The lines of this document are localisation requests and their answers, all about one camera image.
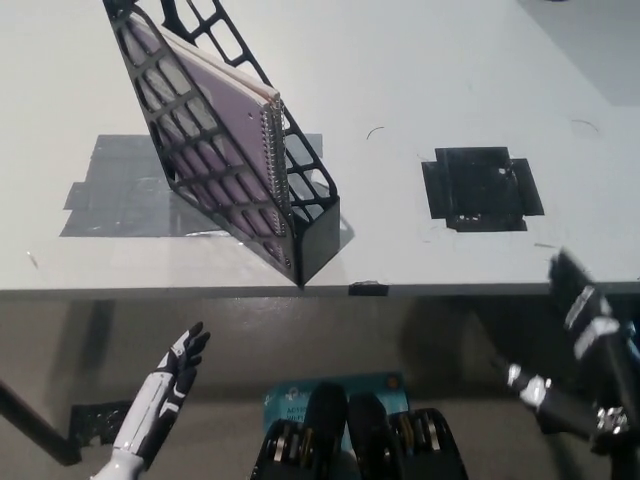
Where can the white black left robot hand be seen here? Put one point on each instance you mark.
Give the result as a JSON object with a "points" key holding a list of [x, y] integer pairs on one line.
{"points": [[170, 385]]}

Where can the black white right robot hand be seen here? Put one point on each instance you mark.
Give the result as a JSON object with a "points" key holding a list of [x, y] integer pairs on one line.
{"points": [[612, 380]]}

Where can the purple spiral notebook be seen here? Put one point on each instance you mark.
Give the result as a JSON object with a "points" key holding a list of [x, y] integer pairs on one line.
{"points": [[225, 105]]}

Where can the black lattice magazine stand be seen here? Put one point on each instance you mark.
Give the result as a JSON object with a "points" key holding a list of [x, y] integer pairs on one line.
{"points": [[320, 240]]}

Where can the grey upright table leg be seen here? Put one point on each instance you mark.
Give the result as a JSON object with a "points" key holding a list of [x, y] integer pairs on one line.
{"points": [[90, 350]]}

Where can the black slanted table leg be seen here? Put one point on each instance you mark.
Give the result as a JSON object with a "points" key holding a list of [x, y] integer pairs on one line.
{"points": [[35, 425]]}

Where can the grey tape patch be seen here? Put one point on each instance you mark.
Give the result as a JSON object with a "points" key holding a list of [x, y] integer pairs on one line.
{"points": [[115, 175]]}

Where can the black tape square patch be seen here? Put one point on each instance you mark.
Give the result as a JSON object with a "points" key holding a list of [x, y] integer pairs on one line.
{"points": [[475, 185]]}

